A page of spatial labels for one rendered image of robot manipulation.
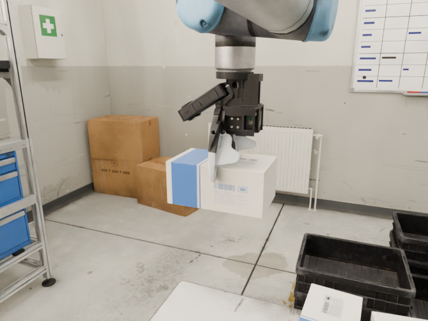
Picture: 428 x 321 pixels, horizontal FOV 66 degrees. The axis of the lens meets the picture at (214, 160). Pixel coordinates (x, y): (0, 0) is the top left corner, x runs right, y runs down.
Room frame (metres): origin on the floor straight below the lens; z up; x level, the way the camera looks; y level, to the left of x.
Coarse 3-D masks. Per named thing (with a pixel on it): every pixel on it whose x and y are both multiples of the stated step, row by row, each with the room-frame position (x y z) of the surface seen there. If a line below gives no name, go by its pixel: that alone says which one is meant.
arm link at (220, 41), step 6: (216, 36) 0.63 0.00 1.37; (222, 36) 0.62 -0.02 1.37; (228, 36) 0.61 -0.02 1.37; (234, 36) 0.61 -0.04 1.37; (240, 36) 0.61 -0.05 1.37; (246, 36) 0.61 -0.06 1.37; (216, 42) 0.63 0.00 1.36; (222, 42) 0.62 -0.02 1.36; (228, 42) 0.61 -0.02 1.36; (234, 42) 0.61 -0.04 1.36; (240, 42) 0.61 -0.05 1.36; (246, 42) 0.61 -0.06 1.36; (252, 42) 0.62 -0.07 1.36
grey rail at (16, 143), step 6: (12, 138) 1.80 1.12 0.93; (18, 138) 1.80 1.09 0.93; (0, 144) 1.67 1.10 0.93; (6, 144) 1.67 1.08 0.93; (12, 144) 1.70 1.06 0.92; (18, 144) 1.74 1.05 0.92; (24, 144) 1.77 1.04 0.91; (0, 150) 1.64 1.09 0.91; (6, 150) 1.67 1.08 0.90; (12, 150) 1.70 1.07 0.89
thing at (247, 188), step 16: (176, 160) 0.64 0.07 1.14; (192, 160) 0.64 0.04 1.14; (240, 160) 0.64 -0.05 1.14; (256, 160) 0.64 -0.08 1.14; (272, 160) 0.64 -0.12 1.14; (176, 176) 0.62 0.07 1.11; (192, 176) 0.61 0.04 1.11; (208, 176) 0.60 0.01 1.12; (224, 176) 0.59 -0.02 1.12; (240, 176) 0.58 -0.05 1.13; (256, 176) 0.57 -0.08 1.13; (272, 176) 0.63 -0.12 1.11; (176, 192) 0.63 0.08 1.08; (192, 192) 0.61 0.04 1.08; (208, 192) 0.60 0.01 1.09; (224, 192) 0.59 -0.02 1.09; (240, 192) 0.58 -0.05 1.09; (256, 192) 0.57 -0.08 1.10; (272, 192) 0.64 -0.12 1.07; (208, 208) 0.60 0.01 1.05; (224, 208) 0.59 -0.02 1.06; (240, 208) 0.58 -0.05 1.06; (256, 208) 0.57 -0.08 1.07
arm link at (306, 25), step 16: (224, 0) 0.29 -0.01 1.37; (240, 0) 0.29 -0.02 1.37; (256, 0) 0.31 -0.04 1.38; (272, 0) 0.32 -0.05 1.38; (288, 0) 0.35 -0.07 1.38; (304, 0) 0.39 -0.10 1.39; (320, 0) 0.45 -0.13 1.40; (336, 0) 0.47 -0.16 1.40; (256, 16) 0.35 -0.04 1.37; (272, 16) 0.36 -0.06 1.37; (288, 16) 0.38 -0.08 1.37; (304, 16) 0.42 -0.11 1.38; (320, 16) 0.45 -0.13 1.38; (256, 32) 0.50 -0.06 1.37; (272, 32) 0.46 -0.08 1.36; (288, 32) 0.45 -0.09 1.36; (304, 32) 0.47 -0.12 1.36; (320, 32) 0.46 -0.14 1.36
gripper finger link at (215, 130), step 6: (216, 120) 0.61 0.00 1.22; (216, 126) 0.60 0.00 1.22; (210, 132) 0.60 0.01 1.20; (216, 132) 0.59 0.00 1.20; (210, 138) 0.59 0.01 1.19; (216, 138) 0.60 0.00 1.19; (210, 144) 0.59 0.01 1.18; (216, 144) 0.59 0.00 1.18; (210, 150) 0.59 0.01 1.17; (216, 150) 0.59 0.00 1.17
